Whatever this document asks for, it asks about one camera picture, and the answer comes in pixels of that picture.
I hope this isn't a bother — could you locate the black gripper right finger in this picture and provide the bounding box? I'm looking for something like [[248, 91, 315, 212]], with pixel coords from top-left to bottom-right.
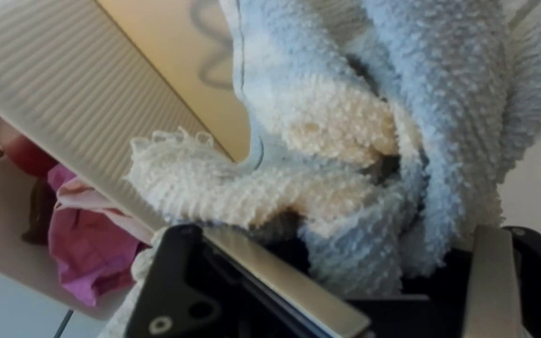
[[460, 223, 541, 338]]

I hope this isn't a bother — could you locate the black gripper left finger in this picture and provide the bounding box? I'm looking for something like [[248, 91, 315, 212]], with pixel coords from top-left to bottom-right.
[[122, 223, 371, 338]]

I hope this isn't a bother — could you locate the white terry cloth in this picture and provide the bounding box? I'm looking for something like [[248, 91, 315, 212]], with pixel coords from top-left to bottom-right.
[[97, 0, 541, 338]]

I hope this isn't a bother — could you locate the purple cloth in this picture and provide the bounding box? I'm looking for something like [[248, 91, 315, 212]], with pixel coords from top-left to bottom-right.
[[47, 163, 154, 307]]

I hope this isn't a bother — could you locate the white plastic basket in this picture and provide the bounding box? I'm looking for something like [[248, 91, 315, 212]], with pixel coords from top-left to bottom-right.
[[0, 0, 234, 324]]

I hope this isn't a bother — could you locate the dark brown object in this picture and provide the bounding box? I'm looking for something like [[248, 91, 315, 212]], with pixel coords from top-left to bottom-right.
[[20, 176, 58, 247]]

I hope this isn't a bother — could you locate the reddish brown round object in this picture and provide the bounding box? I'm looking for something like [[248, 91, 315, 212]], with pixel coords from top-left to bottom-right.
[[0, 127, 60, 178]]

